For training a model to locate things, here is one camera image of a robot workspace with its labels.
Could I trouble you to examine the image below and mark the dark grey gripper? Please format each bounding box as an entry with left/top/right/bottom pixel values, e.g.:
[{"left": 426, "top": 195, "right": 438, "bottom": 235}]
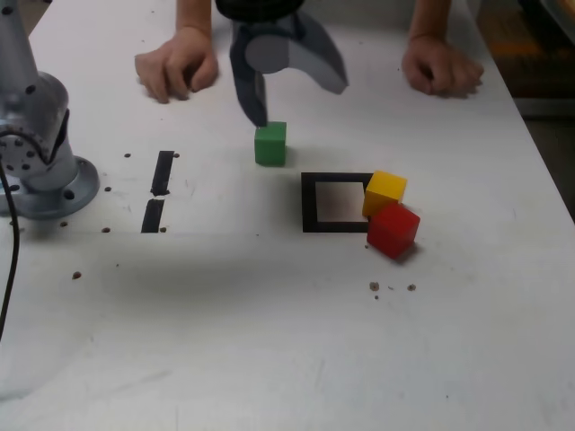
[{"left": 229, "top": 11, "right": 350, "bottom": 128}]

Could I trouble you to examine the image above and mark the green cube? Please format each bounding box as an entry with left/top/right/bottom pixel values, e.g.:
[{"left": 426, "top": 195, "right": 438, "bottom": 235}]
[{"left": 253, "top": 120, "right": 288, "bottom": 166}]

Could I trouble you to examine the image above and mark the yellow cube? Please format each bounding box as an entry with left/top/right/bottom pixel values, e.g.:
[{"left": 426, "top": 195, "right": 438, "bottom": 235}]
[{"left": 362, "top": 170, "right": 409, "bottom": 217}]

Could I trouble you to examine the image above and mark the red cube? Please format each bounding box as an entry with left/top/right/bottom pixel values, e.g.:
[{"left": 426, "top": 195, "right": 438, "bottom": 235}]
[{"left": 366, "top": 202, "right": 421, "bottom": 260}]

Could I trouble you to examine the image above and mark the black tape square outline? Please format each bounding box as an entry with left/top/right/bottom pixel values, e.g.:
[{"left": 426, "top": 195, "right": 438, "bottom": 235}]
[{"left": 300, "top": 172, "right": 376, "bottom": 233}]

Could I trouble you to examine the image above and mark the person's right hand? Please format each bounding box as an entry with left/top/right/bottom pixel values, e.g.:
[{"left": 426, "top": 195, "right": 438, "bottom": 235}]
[{"left": 134, "top": 26, "right": 220, "bottom": 105}]

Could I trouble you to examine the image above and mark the person's left hand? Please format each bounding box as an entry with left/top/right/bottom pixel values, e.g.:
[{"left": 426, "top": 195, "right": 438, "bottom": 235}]
[{"left": 401, "top": 34, "right": 485, "bottom": 97}]

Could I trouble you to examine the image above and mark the black tape strip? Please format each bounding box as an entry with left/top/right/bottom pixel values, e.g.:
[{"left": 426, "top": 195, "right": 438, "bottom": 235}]
[{"left": 140, "top": 150, "right": 175, "bottom": 233}]

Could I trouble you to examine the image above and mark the brown cardboard box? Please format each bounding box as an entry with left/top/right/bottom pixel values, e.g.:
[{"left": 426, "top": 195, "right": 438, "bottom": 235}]
[{"left": 469, "top": 0, "right": 575, "bottom": 98}]

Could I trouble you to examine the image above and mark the grey metal rail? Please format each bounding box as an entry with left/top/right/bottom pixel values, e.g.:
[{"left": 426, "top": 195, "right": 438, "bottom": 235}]
[{"left": 514, "top": 96, "right": 575, "bottom": 119}]

